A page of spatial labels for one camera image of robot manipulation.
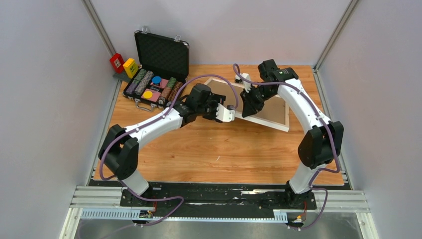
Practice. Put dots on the yellow toy house block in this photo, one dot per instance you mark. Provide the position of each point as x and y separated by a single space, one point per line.
131 67

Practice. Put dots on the red toy house block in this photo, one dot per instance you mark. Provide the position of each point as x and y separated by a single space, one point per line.
117 62

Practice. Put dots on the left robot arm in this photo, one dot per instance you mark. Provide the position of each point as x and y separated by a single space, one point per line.
120 149

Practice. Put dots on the brown backing board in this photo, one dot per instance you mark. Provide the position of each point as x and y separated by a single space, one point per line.
274 108

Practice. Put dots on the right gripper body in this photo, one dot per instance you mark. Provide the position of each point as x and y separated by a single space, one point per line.
260 94

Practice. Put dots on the light wooden picture frame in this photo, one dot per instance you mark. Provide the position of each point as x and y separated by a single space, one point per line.
271 124

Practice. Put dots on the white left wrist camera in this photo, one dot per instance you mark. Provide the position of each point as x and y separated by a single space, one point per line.
225 114

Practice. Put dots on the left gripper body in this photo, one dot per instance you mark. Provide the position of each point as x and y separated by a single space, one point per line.
209 109

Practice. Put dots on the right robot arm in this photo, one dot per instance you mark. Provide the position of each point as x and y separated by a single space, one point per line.
321 145

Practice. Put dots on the black poker chip case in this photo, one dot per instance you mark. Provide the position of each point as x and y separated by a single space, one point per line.
158 56

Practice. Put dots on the yellow round chip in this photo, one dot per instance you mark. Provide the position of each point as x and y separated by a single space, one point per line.
148 94

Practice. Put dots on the blue round chip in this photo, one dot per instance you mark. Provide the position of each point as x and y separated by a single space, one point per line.
156 80

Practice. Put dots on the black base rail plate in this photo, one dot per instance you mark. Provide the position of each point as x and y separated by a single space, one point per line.
215 200

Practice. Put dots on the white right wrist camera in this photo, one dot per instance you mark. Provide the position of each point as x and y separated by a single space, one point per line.
244 78

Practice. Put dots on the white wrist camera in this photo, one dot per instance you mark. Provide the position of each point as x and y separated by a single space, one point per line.
225 114
244 78

